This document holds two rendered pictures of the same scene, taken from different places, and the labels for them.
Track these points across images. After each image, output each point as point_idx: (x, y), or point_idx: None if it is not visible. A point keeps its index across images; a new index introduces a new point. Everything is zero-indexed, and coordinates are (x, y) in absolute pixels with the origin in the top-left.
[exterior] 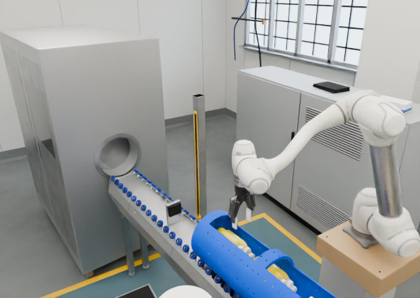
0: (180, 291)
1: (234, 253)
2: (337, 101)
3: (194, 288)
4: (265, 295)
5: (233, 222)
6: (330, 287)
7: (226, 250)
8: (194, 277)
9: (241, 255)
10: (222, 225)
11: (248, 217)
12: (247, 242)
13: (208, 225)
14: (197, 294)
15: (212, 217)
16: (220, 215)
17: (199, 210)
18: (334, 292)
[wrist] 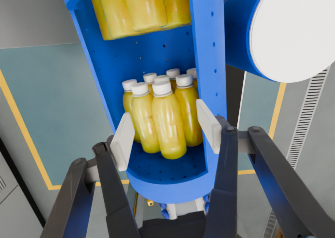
0: (285, 69)
1: (214, 51)
2: None
3: (263, 64)
4: None
5: (223, 117)
6: (12, 20)
7: (218, 78)
8: None
9: (205, 27)
10: (152, 167)
11: (128, 131)
12: (119, 117)
13: (212, 167)
14: (268, 48)
15: (191, 187)
16: (171, 184)
17: (134, 210)
18: (13, 12)
